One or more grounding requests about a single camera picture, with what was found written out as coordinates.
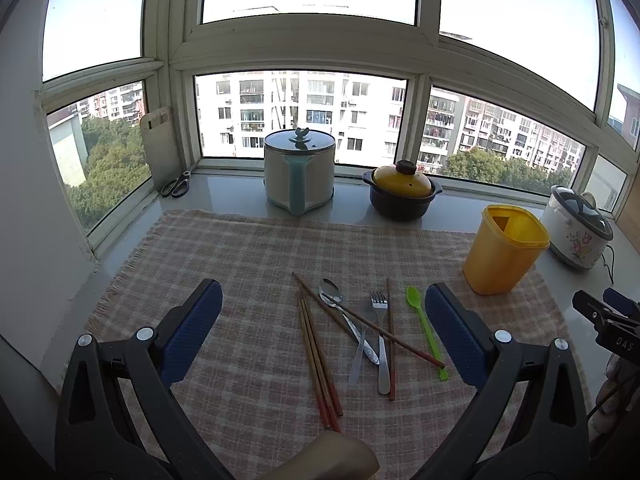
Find yellow plastic utensil container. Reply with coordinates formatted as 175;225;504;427
462;205;550;296

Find white cutting board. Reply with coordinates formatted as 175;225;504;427
140;106;182;192

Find metal fork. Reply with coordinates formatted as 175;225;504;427
371;292;390;396

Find green plastic spoon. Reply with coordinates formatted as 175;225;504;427
406;286;442;361

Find beige handle grip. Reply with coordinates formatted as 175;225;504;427
262;430;380;480

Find right gloved hand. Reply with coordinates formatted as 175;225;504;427
589;354;639;440

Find black power cable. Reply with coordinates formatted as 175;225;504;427
598;244;616;285

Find black pot yellow lid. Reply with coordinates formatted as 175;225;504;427
362;160;442;222

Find black scissors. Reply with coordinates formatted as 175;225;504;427
160;170;191;198

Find clear plastic spoon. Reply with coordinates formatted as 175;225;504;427
348;323;367;389

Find metal spoon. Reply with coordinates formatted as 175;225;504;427
318;278;380;366

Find pink checkered cloth mat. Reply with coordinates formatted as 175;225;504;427
85;210;568;479

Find white floral rice cooker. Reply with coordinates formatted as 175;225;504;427
540;185;614;270

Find wooden chopstick red tip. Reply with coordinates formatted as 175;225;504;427
296;292;332;429
303;295;343;432
292;271;446;368
385;276;397;402

